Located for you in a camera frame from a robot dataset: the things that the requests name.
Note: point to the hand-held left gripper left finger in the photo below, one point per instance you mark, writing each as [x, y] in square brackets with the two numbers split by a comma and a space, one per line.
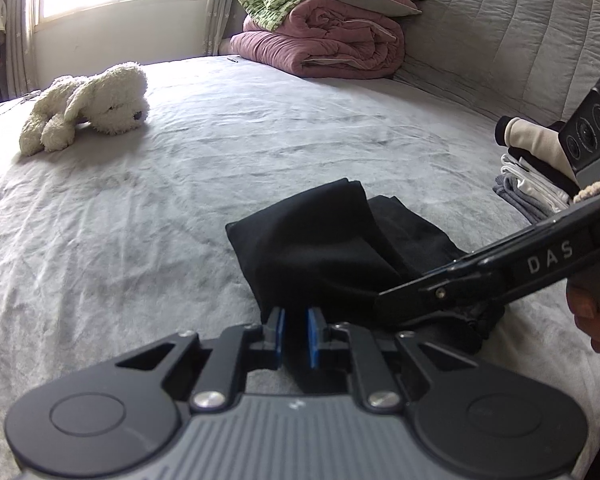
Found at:
[279, 330]

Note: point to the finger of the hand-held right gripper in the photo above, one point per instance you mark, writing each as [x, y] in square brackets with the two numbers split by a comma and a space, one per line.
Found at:
[430, 295]
[485, 322]

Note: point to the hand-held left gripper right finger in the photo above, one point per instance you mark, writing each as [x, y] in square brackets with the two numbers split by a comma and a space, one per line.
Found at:
[312, 335]

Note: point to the black t-shirt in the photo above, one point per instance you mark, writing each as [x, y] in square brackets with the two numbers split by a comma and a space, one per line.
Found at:
[320, 250]

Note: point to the grey folded garment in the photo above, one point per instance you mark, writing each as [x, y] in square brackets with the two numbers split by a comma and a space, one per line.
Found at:
[520, 202]

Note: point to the black folded garment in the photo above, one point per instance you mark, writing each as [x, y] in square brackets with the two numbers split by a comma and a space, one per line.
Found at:
[545, 175]

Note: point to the beige folded garment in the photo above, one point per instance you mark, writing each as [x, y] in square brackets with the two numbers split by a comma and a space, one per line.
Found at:
[530, 140]

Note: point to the bed with grey sheet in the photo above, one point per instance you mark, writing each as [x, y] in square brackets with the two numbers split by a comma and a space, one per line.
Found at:
[180, 185]

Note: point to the grey padded headboard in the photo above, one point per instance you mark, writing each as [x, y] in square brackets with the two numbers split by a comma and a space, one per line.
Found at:
[505, 35]

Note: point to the pink folded quilt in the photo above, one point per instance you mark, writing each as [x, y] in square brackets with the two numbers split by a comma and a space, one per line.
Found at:
[330, 40]

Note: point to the white plush dog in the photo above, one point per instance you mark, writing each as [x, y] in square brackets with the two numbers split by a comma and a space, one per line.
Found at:
[100, 100]

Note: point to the grey star curtain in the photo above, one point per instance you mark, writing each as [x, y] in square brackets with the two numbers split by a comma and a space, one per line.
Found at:
[20, 35]
[220, 5]

